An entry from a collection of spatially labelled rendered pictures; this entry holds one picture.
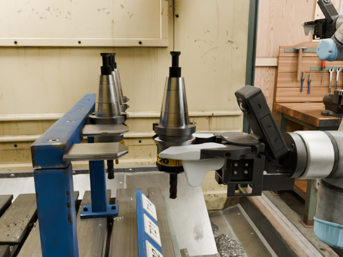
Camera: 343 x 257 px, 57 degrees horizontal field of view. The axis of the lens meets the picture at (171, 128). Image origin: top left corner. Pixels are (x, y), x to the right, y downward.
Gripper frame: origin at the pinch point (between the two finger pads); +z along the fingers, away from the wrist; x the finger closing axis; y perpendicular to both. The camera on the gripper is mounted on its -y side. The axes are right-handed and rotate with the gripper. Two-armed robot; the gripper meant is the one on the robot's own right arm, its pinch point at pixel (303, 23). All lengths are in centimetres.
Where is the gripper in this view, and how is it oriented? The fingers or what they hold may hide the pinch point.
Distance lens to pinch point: 159.7
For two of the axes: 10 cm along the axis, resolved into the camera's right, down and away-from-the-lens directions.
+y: 1.3, 9.5, 2.8
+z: -3.6, -2.2, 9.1
